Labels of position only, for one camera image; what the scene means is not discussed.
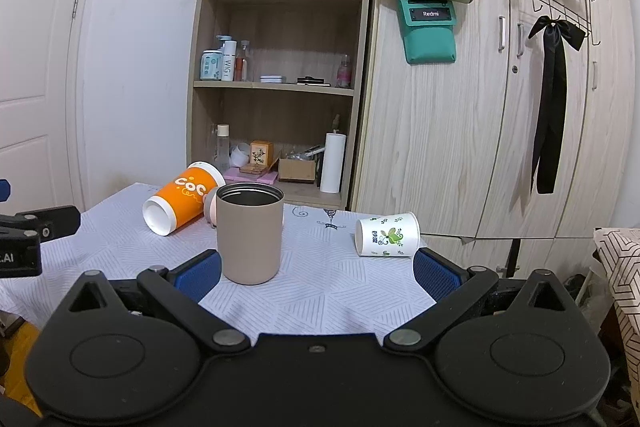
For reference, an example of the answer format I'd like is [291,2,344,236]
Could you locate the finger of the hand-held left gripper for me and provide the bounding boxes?
[0,206,82,242]

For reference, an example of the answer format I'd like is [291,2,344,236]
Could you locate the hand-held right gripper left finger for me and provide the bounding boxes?
[50,249,251,356]

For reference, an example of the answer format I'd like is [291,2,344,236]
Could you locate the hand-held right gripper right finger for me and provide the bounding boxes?
[382,247,586,354]

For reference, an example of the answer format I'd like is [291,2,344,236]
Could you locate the white green-print paper cup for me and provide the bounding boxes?
[355,212,421,258]

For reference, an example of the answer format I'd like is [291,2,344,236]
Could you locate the orange paper cup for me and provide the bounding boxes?
[142,162,227,237]

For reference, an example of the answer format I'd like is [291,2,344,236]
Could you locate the beige metal tumbler cup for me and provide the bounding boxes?
[215,182,285,285]

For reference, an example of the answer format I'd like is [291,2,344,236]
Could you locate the pink lid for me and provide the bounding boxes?
[202,194,220,228]

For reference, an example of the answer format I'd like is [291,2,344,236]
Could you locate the white patterned tablecloth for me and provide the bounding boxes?
[0,181,442,339]

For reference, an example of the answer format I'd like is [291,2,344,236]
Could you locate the pink pad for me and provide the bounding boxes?
[223,166,280,184]

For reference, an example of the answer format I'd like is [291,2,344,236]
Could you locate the white mug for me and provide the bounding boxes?
[229,142,251,167]

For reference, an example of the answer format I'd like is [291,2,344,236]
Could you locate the clear bottle with white cap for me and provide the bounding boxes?
[214,124,231,174]

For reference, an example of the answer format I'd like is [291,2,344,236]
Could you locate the wooden floral box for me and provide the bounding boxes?
[249,140,275,168]

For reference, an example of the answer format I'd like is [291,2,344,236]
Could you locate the light wood wardrobe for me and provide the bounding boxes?
[349,0,632,279]

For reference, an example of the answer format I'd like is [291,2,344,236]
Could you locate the cardboard box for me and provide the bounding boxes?
[278,156,317,183]

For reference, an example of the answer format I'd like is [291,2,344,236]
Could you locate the white paper towel roll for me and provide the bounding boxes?
[319,132,347,194]

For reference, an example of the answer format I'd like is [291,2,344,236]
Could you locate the white door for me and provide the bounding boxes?
[0,0,117,214]

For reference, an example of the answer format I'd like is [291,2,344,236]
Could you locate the geometric patterned cloth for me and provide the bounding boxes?
[593,227,640,390]

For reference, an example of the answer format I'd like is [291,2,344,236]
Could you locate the black ribbon bow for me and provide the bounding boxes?
[528,15,587,195]

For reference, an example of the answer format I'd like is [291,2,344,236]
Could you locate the green can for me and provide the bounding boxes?
[200,50,223,82]

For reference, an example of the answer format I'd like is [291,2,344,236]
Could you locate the brown glass bottle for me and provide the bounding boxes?
[235,40,251,82]

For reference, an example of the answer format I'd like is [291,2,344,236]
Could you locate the white pump bottle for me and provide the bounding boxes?
[216,35,238,82]

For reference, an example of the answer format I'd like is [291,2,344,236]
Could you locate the pink bottle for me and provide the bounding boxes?
[335,54,353,88]

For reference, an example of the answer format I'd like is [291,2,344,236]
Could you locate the teal pouch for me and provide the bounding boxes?
[397,0,459,65]

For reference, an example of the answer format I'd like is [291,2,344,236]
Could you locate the wooden bookshelf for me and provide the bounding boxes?
[186,0,376,211]

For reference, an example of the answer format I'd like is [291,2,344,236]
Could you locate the black wire hook rack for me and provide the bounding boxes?
[524,0,602,49]

